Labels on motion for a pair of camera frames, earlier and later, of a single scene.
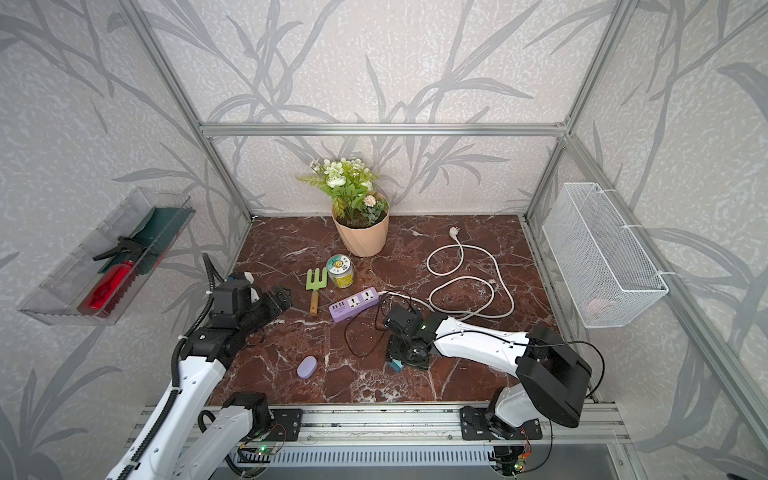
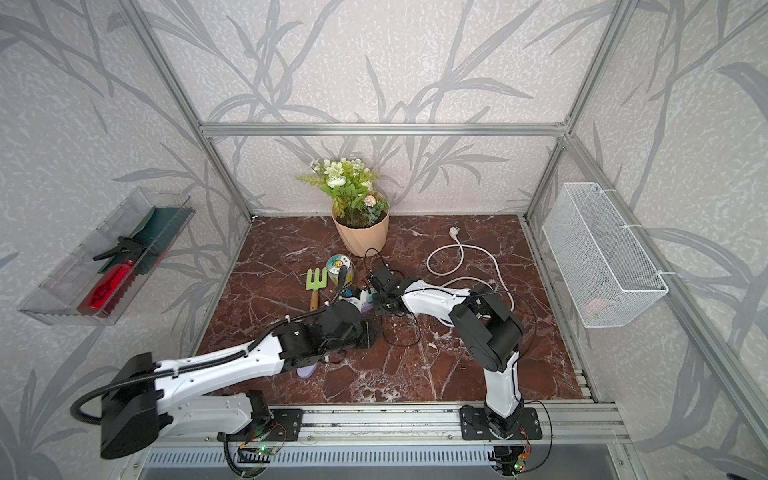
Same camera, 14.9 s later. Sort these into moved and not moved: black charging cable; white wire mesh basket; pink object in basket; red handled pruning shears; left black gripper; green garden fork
Moved: black charging cable; left black gripper
Not moved: green garden fork; white wire mesh basket; red handled pruning shears; pink object in basket
